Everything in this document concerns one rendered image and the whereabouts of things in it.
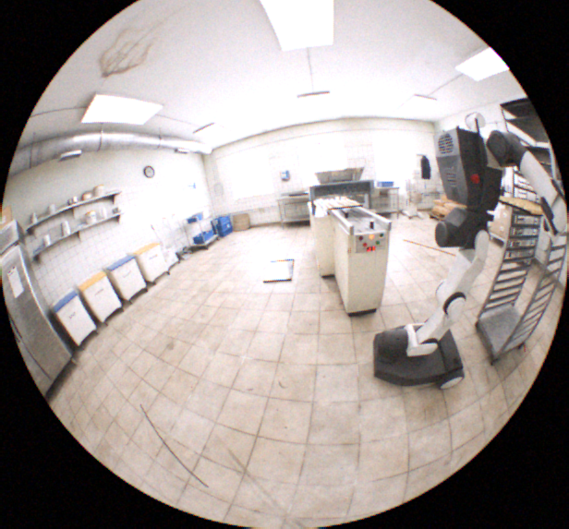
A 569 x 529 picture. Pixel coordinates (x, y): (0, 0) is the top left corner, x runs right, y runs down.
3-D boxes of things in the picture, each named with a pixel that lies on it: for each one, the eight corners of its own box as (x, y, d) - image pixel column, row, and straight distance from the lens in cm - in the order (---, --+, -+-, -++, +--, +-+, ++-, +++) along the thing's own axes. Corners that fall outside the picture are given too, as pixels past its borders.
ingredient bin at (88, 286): (105, 330, 334) (79, 287, 314) (96, 320, 394) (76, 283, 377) (127, 310, 343) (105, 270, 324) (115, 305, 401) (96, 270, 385)
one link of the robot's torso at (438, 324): (415, 357, 126) (452, 300, 95) (409, 333, 137) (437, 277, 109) (434, 355, 134) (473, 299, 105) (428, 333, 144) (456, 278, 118)
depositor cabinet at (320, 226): (313, 245, 329) (308, 202, 308) (348, 240, 339) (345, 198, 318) (320, 282, 216) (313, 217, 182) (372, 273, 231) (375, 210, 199)
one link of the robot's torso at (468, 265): (440, 318, 103) (476, 230, 84) (429, 296, 114) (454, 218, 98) (461, 317, 112) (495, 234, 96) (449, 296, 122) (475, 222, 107)
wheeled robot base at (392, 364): (370, 393, 129) (382, 372, 99) (370, 333, 154) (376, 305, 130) (453, 381, 154) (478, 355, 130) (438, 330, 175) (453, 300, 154)
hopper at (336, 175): (314, 184, 209) (312, 173, 209) (357, 179, 221) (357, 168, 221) (316, 185, 180) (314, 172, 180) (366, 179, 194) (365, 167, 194)
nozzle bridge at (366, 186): (310, 211, 214) (307, 185, 211) (365, 205, 229) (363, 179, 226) (312, 217, 182) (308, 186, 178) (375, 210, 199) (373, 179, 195)
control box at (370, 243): (354, 251, 125) (354, 234, 120) (383, 246, 134) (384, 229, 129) (356, 253, 122) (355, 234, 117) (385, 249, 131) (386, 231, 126)
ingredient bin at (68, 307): (82, 353, 335) (53, 309, 315) (76, 341, 395) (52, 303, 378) (102, 332, 335) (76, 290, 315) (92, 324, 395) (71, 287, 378)
